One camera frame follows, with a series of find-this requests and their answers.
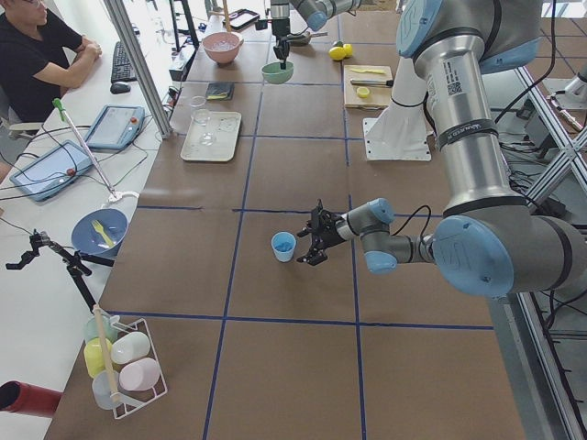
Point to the pink bowl with ice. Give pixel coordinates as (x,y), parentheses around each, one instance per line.
(222,47)

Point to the aluminium frame post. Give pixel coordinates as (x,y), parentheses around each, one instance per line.
(124,30)

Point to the red cylinder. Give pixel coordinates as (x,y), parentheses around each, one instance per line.
(24,398)

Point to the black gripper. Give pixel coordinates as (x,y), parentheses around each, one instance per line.
(278,28)
(333,230)

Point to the light blue plastic cup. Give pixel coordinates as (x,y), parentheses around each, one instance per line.
(283,244)

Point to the blue teach pendant near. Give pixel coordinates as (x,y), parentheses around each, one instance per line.
(52,172)

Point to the yellow plastic cup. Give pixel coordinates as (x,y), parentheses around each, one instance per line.
(93,357)

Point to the yellow plastic knife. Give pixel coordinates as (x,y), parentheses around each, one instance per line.
(373,71)

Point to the white wire cup rack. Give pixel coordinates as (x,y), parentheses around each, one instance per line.
(131,401)

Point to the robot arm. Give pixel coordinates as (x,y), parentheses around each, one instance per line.
(488,243)
(314,13)

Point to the black keyboard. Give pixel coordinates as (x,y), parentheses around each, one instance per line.
(122,69)

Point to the blue teach pendant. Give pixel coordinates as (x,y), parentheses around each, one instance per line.
(52,172)
(115,127)

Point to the clear wine glass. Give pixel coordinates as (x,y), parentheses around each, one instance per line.
(201,116)

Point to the white plastic cup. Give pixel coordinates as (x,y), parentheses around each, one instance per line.
(130,347)

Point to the wooden cutting board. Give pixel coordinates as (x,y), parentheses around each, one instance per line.
(380,96)

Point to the yellow lemon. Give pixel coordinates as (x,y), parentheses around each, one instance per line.
(348,50)
(337,53)

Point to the pink rod green clip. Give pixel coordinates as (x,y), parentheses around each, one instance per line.
(114,195)

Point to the pink plastic cup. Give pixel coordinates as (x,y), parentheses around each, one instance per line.
(140,375)

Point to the seated person black shirt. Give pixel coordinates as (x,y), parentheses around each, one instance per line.
(42,58)

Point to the green plastic cup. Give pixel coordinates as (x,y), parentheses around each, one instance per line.
(109,326)

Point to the lemon half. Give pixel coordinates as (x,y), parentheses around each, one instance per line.
(363,92)

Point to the grey and yellow cloth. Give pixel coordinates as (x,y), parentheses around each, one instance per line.
(219,91)

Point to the cream bear serving tray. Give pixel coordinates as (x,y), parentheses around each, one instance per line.
(225,125)

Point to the clear grey plastic cup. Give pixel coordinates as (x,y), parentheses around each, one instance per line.
(102,392)

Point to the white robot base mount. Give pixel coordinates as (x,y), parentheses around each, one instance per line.
(399,132)

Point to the black camera tripod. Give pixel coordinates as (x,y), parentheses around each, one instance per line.
(73,261)

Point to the black computer mouse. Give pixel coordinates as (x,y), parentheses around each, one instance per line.
(119,88)

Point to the green ceramic bowl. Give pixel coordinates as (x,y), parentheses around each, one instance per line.
(277,72)

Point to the yellow plastic fork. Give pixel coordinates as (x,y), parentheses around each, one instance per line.
(99,229)

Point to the blue teach pendant far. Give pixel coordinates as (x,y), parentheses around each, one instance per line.
(115,127)

